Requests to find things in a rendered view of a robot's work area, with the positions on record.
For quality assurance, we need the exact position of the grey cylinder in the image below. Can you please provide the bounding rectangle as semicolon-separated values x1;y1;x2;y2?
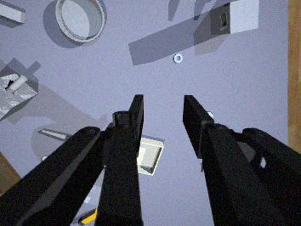
5;75;27;93

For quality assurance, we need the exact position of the grey tapered pin with dark head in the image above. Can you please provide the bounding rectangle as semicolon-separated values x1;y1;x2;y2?
42;130;71;140

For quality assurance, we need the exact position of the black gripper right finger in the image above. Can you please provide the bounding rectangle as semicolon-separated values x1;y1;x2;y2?
183;95;301;226

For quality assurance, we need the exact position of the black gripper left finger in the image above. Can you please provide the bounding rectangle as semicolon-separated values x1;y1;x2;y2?
0;94;144;226

